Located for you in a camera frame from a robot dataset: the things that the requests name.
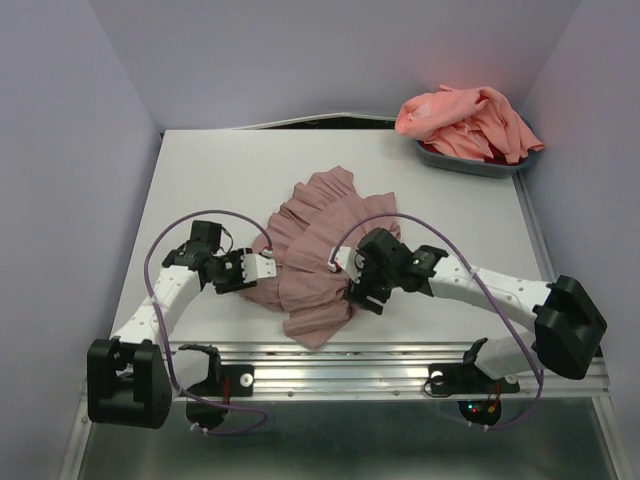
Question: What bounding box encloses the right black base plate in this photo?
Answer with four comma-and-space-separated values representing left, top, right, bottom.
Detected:
423, 363, 520, 398

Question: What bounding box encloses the blue grey plastic basket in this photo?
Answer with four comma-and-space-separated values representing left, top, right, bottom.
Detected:
412, 140, 542, 179

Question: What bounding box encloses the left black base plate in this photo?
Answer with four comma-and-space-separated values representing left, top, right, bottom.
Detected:
181, 364, 254, 399

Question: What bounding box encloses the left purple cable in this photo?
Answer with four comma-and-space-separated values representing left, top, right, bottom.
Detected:
143, 212, 274, 435

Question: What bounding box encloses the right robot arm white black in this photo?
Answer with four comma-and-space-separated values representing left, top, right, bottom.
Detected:
335, 228, 607, 390

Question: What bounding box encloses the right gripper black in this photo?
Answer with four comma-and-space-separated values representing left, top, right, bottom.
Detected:
342, 249, 398, 315

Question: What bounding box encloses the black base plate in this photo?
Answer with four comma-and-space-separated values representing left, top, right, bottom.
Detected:
181, 364, 254, 399
423, 363, 520, 398

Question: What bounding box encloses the dusty pink pleated skirt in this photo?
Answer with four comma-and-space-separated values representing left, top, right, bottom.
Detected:
241, 166, 397, 349

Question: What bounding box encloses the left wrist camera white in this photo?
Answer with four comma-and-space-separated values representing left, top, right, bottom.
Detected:
240, 253, 277, 284

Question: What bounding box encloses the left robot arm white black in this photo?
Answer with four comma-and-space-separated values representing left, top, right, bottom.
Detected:
86, 213, 277, 436

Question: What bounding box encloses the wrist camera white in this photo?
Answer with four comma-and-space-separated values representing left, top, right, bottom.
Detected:
240, 253, 277, 284
327, 246, 365, 280

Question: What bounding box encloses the salmon orange skirt pile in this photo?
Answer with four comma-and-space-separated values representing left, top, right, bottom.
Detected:
395, 85, 545, 163

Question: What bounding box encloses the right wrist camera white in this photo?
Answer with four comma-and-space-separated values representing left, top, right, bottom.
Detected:
327, 246, 365, 280

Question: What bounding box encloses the aluminium rail frame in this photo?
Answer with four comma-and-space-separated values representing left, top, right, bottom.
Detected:
60, 198, 625, 479

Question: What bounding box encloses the red garment in basket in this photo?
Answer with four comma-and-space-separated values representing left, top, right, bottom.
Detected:
418, 141, 526, 167

